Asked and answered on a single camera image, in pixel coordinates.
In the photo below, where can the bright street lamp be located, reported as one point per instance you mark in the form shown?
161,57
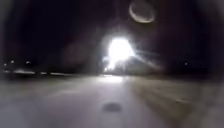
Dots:
119,50

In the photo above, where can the grey paved path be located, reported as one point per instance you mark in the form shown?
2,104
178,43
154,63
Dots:
83,100

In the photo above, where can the dark round manhole cover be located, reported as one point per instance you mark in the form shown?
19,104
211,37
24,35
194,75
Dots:
112,107

